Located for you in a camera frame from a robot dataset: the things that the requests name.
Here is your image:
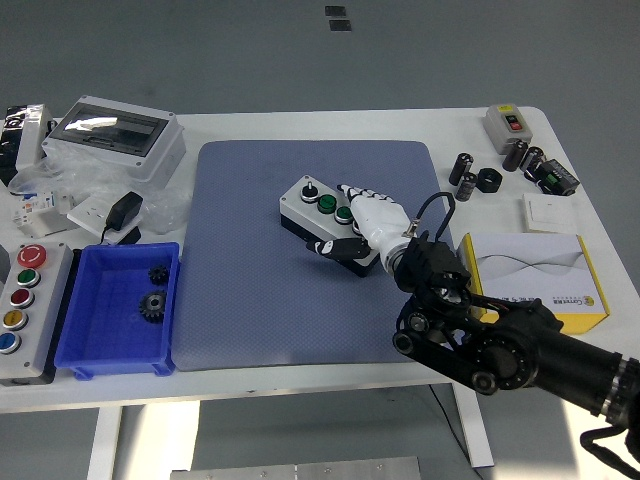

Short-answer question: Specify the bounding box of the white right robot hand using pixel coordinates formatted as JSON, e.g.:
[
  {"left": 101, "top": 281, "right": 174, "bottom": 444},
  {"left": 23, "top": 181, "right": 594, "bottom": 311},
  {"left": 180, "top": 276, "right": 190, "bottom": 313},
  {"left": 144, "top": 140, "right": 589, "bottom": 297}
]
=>
[{"left": 305, "top": 183, "right": 415, "bottom": 262}]

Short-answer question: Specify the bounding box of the grey four-button control box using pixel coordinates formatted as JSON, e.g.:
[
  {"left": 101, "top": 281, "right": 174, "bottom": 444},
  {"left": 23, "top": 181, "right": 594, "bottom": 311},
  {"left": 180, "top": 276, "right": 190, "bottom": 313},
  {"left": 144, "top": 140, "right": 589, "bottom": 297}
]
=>
[{"left": 278, "top": 174, "right": 382, "bottom": 279}]

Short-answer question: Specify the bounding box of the grey five-button control station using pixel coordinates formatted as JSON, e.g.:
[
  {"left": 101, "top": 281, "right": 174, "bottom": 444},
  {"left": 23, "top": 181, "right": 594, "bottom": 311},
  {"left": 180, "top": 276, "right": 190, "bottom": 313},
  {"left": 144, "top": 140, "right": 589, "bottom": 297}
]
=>
[{"left": 0, "top": 242, "right": 75, "bottom": 386}]

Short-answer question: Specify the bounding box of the black cylindrical capacitor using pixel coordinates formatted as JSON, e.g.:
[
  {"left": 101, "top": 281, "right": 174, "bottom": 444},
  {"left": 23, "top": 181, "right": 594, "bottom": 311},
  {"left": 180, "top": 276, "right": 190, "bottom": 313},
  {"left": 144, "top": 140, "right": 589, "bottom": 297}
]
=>
[
  {"left": 455, "top": 171, "right": 479, "bottom": 203},
  {"left": 519, "top": 145, "right": 546, "bottom": 176},
  {"left": 448, "top": 152, "right": 475, "bottom": 187},
  {"left": 502, "top": 138, "right": 530, "bottom": 173}
]

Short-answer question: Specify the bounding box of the black hex nut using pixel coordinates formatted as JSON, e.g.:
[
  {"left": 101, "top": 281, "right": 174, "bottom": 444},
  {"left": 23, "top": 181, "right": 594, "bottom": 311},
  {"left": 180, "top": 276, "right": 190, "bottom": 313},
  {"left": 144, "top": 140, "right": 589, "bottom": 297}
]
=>
[{"left": 475, "top": 167, "right": 503, "bottom": 194}]

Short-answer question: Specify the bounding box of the yellow and white cardboard box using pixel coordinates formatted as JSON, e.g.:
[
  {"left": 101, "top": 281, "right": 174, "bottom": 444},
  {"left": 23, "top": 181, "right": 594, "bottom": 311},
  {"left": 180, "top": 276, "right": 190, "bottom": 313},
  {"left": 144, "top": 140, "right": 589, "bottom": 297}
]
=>
[{"left": 457, "top": 232, "right": 611, "bottom": 335}]

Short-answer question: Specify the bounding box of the grey-blue table mat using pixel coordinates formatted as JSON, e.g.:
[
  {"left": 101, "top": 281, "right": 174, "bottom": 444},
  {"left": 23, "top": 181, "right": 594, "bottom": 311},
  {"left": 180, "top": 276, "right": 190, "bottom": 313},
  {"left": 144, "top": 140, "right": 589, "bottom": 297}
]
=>
[{"left": 172, "top": 139, "right": 475, "bottom": 372}]

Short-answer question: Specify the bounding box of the black module green terminal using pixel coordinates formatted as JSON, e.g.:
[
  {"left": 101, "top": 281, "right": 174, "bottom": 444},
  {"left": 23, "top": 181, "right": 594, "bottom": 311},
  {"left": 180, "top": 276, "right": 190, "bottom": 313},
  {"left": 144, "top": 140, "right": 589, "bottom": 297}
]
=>
[{"left": 524, "top": 158, "right": 581, "bottom": 197}]

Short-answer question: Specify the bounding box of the white table leg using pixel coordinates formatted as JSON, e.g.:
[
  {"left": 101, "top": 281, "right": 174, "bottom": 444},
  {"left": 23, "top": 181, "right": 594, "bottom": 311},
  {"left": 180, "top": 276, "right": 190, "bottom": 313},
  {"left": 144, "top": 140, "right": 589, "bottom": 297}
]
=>
[
  {"left": 85, "top": 405, "right": 124, "bottom": 480},
  {"left": 452, "top": 382, "right": 496, "bottom": 469}
]

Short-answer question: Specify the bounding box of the grey distribution box clear lid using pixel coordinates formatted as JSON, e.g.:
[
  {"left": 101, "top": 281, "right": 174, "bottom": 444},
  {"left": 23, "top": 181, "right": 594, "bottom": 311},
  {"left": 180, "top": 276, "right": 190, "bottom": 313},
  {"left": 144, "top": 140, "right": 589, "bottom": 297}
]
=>
[{"left": 41, "top": 95, "right": 187, "bottom": 189}]

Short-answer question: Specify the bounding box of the large black gear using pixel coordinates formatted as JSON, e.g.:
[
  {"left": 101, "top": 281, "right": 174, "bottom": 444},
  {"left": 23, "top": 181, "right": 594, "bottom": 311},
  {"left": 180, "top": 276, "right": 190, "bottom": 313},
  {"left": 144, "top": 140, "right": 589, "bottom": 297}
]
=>
[{"left": 138, "top": 289, "right": 169, "bottom": 324}]

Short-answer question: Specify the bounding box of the black power adapter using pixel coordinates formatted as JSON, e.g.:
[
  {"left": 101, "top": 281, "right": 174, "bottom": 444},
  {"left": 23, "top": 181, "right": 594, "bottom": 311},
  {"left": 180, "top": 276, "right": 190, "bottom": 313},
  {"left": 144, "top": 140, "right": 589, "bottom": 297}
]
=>
[{"left": 101, "top": 191, "right": 145, "bottom": 246}]

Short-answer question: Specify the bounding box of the blue plastic bin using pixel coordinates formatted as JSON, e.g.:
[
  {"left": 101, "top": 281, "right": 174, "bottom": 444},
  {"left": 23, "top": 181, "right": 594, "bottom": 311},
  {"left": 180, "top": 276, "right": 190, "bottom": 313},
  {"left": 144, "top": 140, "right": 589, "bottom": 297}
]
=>
[{"left": 53, "top": 242, "right": 181, "bottom": 379}]

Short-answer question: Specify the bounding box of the clear plastic bag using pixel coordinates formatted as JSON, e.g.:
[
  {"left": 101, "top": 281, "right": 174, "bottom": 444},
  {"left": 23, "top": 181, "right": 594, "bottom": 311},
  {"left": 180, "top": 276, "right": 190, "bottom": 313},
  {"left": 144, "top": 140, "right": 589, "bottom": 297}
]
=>
[{"left": 9, "top": 149, "right": 191, "bottom": 236}]

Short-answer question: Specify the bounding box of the white circuit breaker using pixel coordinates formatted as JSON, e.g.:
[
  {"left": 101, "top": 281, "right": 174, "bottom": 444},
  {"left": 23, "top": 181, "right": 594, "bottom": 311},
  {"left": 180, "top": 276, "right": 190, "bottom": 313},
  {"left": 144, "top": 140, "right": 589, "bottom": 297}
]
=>
[{"left": 10, "top": 192, "right": 76, "bottom": 239}]

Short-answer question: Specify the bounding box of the black silver foil packet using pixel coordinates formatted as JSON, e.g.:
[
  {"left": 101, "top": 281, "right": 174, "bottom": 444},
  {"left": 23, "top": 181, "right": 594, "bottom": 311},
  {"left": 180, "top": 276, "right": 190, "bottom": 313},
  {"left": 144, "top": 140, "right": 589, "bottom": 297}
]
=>
[{"left": 0, "top": 103, "right": 39, "bottom": 187}]

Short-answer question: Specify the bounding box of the grey two-button switch box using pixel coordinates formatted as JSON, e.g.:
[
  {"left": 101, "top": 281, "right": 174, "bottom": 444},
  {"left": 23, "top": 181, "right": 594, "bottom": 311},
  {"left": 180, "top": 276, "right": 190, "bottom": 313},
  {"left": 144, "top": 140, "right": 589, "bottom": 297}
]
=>
[{"left": 482, "top": 103, "right": 535, "bottom": 155}]

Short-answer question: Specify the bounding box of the white wall switch plate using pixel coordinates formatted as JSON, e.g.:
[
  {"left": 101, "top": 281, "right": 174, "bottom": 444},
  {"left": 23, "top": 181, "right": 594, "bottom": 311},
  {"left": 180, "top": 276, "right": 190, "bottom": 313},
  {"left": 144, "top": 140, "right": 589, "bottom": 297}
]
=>
[{"left": 522, "top": 192, "right": 581, "bottom": 234}]

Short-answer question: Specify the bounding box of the black cable under table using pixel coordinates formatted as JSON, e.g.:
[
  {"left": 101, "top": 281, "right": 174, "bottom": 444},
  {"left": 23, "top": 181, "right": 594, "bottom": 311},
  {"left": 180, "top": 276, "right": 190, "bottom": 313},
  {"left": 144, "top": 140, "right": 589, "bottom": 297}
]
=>
[{"left": 428, "top": 383, "right": 484, "bottom": 471}]

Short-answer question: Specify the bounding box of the white wall socket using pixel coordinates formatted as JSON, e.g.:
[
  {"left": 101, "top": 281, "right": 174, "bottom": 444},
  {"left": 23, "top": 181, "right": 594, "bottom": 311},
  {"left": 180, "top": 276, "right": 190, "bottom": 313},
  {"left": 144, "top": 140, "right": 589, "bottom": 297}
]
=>
[{"left": 66, "top": 195, "right": 131, "bottom": 246}]

